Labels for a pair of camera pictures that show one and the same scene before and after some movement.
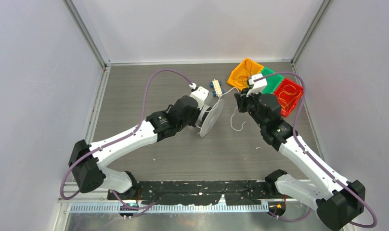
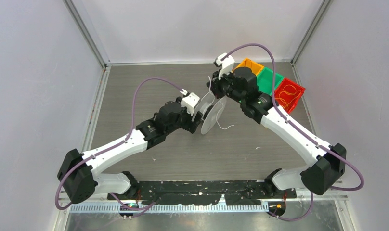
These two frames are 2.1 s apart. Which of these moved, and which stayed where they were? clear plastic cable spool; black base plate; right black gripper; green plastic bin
Moved: right black gripper
Stayed: clear plastic cable spool; black base plate; green plastic bin
